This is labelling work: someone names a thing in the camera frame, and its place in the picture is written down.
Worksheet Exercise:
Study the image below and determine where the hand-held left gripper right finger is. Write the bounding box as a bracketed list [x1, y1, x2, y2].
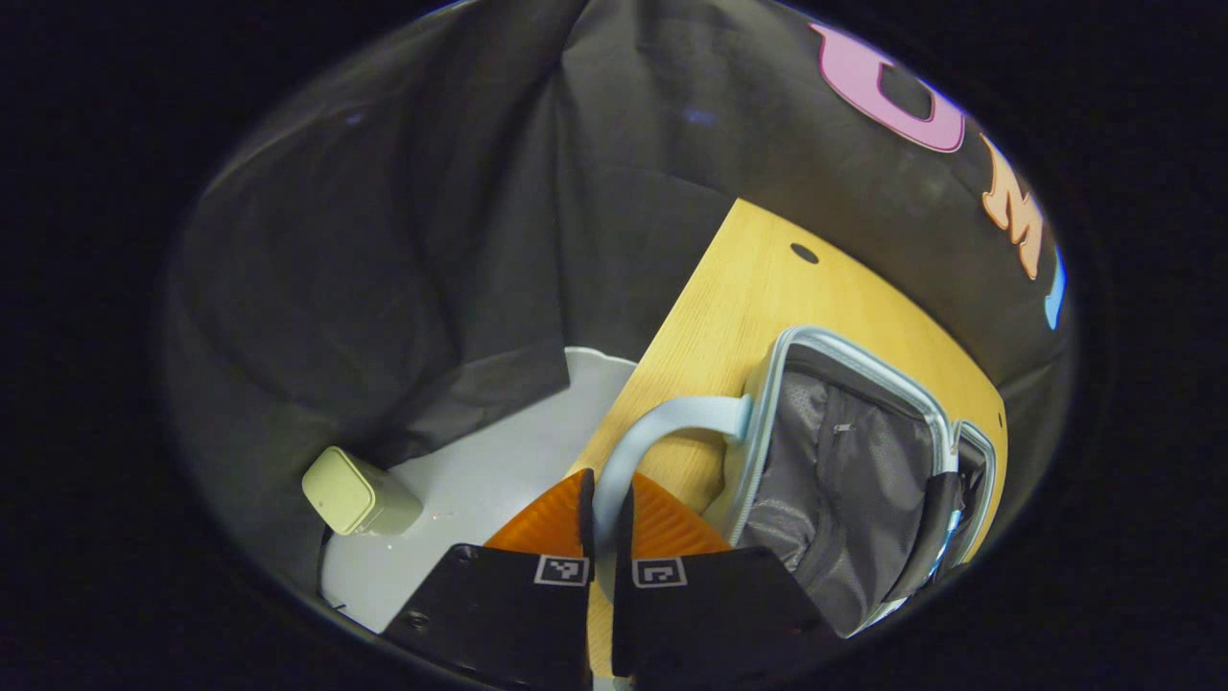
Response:
[612, 470, 846, 691]

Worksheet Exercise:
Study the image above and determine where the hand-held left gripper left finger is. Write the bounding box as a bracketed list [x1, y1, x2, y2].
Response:
[382, 468, 596, 691]

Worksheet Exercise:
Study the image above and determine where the pale blue suitcase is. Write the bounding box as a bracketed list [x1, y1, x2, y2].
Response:
[590, 326, 1001, 640]

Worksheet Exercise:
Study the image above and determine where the pale green box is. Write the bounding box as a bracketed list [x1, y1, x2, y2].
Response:
[301, 445, 425, 537]

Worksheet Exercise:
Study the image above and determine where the black backdrop cloth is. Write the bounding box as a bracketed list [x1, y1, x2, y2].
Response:
[163, 0, 1074, 596]

